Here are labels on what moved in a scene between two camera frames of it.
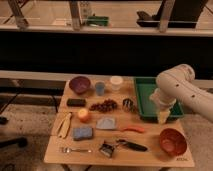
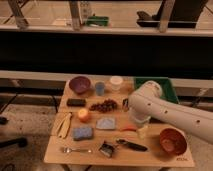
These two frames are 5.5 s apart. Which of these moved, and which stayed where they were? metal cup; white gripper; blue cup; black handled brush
Moved: white gripper
Stayed: blue cup; black handled brush; metal cup
